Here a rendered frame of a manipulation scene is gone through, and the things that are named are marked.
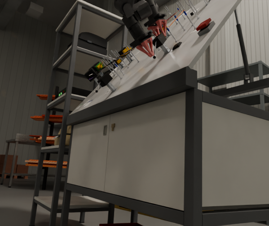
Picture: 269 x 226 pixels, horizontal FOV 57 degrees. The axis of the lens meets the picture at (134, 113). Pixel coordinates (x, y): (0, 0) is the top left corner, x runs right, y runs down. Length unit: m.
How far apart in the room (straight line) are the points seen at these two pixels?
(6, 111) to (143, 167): 9.47
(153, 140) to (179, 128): 0.14
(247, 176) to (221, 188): 0.16
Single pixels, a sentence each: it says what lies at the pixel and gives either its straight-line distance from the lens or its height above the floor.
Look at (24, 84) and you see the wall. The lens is 10.68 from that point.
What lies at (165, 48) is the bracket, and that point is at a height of 1.09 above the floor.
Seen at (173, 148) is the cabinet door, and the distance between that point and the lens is 0.89.
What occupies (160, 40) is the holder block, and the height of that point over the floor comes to 1.11.
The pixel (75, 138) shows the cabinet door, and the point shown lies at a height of 0.70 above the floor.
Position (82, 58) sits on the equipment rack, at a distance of 2.28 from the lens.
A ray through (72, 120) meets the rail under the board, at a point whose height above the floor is 0.81.
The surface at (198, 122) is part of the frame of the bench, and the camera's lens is 0.85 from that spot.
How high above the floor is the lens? 0.52
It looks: 13 degrees up
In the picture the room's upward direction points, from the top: 4 degrees clockwise
